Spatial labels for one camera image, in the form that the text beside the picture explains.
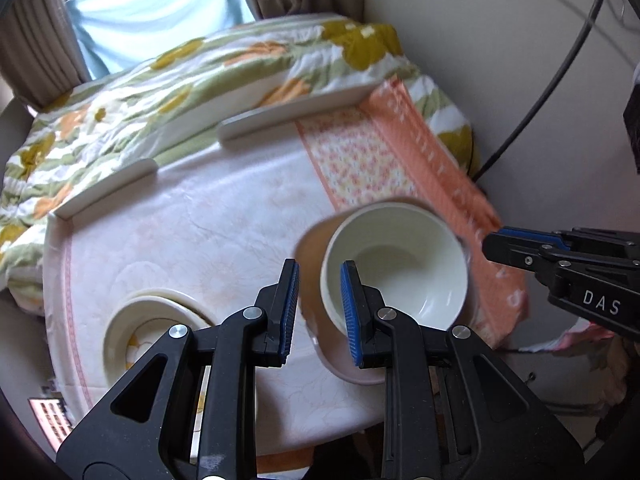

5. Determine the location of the small duck print dish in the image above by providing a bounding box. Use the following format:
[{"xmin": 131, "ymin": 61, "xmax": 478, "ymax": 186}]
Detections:
[{"xmin": 102, "ymin": 298, "xmax": 210, "ymax": 387}]

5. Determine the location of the white ribbed ramekin bowl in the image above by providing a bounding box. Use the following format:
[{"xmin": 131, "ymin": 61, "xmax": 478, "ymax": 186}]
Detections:
[{"xmin": 320, "ymin": 202, "xmax": 470, "ymax": 334}]

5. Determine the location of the yellow duck cartoon plate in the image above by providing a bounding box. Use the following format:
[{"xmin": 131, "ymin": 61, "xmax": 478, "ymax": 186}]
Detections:
[{"xmin": 124, "ymin": 287, "xmax": 215, "ymax": 326}]

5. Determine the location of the pink square handled bowl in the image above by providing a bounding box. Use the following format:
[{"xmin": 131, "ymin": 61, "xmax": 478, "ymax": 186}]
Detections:
[{"xmin": 293, "ymin": 198, "xmax": 482, "ymax": 387}]

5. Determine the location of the lit tablet screen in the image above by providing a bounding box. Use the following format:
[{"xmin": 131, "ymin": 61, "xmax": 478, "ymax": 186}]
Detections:
[{"xmin": 28, "ymin": 398, "xmax": 73, "ymax": 452}]

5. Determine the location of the orange floral cloth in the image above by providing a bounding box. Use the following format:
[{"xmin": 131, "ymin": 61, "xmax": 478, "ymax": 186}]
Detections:
[{"xmin": 296, "ymin": 78, "xmax": 528, "ymax": 348}]

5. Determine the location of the white floral tablecloth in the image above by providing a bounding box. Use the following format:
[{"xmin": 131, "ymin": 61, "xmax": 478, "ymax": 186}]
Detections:
[{"xmin": 41, "ymin": 119, "xmax": 396, "ymax": 456}]

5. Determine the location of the floral green yellow duvet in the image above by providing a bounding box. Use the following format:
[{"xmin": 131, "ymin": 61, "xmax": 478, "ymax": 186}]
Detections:
[{"xmin": 1, "ymin": 14, "xmax": 480, "ymax": 315}]

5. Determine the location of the left brown curtain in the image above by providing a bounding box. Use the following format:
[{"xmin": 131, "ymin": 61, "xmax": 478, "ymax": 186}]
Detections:
[{"xmin": 1, "ymin": 0, "xmax": 90, "ymax": 110}]

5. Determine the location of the light blue hanging cloth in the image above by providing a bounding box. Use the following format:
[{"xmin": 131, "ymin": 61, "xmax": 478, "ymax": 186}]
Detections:
[{"xmin": 66, "ymin": 0, "xmax": 254, "ymax": 79}]

